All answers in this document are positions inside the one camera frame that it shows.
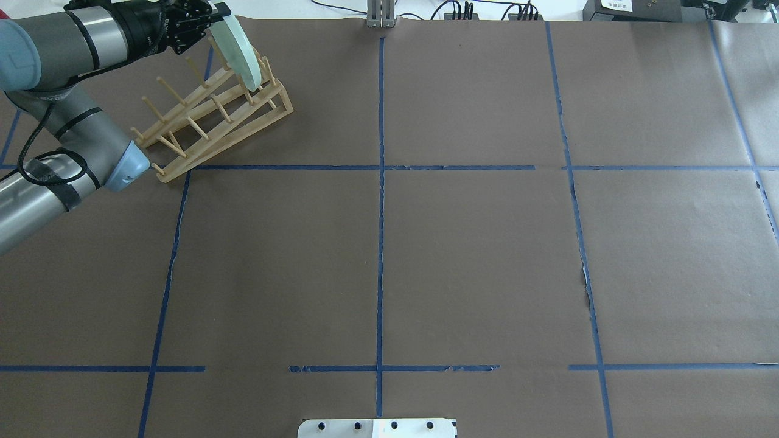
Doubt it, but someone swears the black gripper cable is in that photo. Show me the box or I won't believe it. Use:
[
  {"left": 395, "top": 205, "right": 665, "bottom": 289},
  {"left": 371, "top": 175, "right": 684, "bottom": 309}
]
[{"left": 0, "top": 36, "right": 89, "bottom": 186}]

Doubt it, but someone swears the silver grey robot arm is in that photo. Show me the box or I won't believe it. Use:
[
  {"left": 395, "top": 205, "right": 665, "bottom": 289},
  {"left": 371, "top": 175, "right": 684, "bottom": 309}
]
[{"left": 1, "top": 1, "right": 232, "bottom": 253}]

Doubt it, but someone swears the brown paper table cover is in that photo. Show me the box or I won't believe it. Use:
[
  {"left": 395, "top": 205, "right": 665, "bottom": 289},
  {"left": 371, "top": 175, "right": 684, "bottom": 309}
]
[{"left": 2, "top": 19, "right": 777, "bottom": 437}]

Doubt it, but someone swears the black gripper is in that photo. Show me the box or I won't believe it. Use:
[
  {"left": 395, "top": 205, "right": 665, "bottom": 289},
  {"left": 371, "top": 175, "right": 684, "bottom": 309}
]
[{"left": 125, "top": 1, "right": 232, "bottom": 57}]

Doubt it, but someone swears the wooden dish rack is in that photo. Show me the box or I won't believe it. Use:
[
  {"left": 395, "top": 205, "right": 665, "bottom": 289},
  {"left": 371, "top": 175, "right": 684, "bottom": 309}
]
[{"left": 130, "top": 50, "right": 294, "bottom": 183}]

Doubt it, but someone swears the light green plate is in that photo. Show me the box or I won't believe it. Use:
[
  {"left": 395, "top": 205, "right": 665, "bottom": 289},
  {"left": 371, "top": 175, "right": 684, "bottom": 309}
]
[{"left": 211, "top": 16, "right": 262, "bottom": 91}]

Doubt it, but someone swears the aluminium frame post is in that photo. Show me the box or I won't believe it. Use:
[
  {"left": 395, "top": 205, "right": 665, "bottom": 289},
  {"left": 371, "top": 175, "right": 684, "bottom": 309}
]
[{"left": 366, "top": 0, "right": 397, "bottom": 29}]

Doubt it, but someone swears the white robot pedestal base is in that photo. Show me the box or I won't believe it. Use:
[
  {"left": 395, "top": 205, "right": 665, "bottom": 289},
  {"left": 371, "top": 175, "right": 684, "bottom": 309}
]
[{"left": 297, "top": 417, "right": 458, "bottom": 437}]

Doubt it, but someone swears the black box device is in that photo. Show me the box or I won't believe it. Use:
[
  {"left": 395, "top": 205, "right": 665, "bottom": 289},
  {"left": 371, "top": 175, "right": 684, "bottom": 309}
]
[{"left": 582, "top": 1, "right": 708, "bottom": 23}]

